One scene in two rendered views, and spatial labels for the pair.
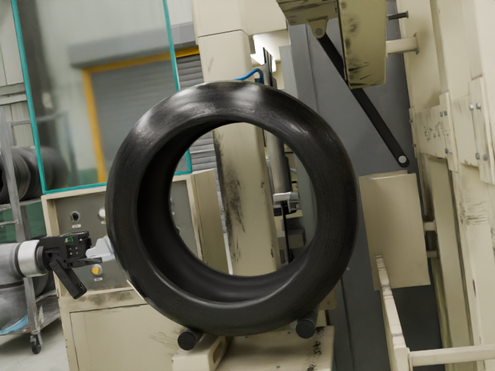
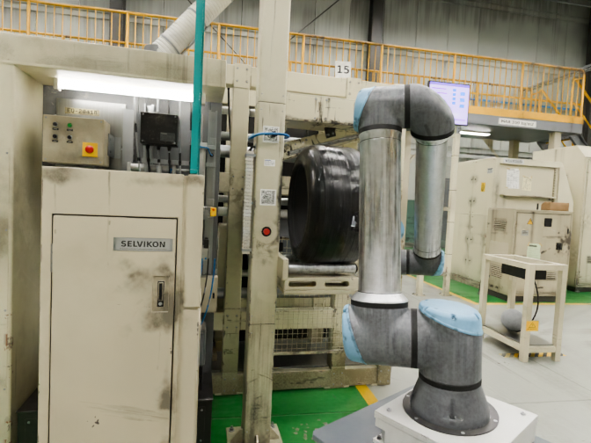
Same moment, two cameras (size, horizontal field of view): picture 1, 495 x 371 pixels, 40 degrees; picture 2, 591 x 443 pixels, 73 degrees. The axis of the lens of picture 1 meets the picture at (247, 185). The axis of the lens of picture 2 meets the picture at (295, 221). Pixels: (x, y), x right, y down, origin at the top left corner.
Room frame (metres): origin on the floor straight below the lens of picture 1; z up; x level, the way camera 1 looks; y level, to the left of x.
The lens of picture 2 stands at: (2.56, 1.83, 1.21)
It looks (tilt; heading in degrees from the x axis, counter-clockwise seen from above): 3 degrees down; 248
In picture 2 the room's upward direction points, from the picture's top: 3 degrees clockwise
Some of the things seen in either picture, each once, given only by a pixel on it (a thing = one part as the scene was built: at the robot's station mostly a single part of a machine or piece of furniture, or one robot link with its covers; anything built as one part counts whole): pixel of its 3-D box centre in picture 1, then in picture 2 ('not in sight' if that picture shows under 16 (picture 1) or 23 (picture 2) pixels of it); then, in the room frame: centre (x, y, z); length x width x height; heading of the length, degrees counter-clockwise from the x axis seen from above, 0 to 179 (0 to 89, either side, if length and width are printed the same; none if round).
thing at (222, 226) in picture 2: not in sight; (221, 285); (1.98, -0.85, 0.61); 0.33 x 0.06 x 0.86; 81
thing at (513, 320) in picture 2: not in sight; (518, 303); (-0.62, -0.61, 0.40); 0.60 x 0.35 x 0.80; 78
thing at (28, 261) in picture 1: (36, 258); not in sight; (1.70, 0.56, 1.13); 0.10 x 0.05 x 0.09; 171
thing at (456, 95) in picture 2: not in sight; (448, 104); (-1.31, -2.40, 2.60); 0.60 x 0.05 x 0.55; 168
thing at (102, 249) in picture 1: (103, 249); not in sight; (1.66, 0.37, 1.13); 0.09 x 0.03 x 0.06; 81
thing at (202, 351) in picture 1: (206, 344); (319, 281); (1.73, 0.17, 0.84); 0.36 x 0.09 x 0.06; 171
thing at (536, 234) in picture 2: not in sight; (526, 253); (-2.61, -2.09, 0.62); 0.91 x 0.58 x 1.25; 168
